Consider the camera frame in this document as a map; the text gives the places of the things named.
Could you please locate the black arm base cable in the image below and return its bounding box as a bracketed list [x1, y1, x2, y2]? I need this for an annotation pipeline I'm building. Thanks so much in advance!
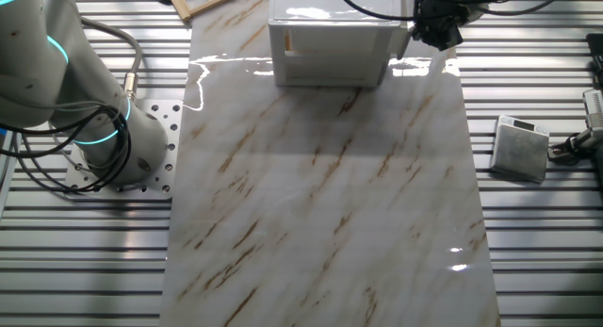
[0, 105, 134, 195]

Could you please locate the white mini cabinet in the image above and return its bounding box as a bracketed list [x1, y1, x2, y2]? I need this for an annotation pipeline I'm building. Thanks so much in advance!
[267, 0, 402, 89]

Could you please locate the grey cable with connector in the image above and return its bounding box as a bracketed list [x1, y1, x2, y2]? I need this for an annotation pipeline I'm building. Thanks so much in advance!
[77, 16, 144, 105]

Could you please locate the small silver camera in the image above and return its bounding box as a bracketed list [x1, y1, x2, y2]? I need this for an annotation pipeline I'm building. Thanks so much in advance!
[546, 88, 603, 167]

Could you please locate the silver digital scale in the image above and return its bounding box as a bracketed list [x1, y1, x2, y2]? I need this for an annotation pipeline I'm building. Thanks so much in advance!
[488, 113, 551, 185]

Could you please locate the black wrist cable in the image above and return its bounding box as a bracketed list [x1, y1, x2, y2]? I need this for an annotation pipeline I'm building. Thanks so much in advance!
[334, 0, 590, 23]

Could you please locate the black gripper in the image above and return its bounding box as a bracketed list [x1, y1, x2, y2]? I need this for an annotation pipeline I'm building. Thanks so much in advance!
[411, 0, 470, 53]

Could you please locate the wooden window frame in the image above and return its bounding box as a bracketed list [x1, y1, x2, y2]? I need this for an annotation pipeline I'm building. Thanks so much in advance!
[163, 0, 239, 23]

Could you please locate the marble pattern board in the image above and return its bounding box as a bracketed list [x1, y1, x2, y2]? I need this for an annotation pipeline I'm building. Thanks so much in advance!
[158, 0, 503, 327]

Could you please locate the black mount block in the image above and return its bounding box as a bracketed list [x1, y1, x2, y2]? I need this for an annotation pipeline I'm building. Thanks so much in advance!
[586, 32, 603, 90]

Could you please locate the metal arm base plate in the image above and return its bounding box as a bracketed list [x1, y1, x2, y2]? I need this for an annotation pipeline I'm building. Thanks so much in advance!
[63, 99, 185, 202]

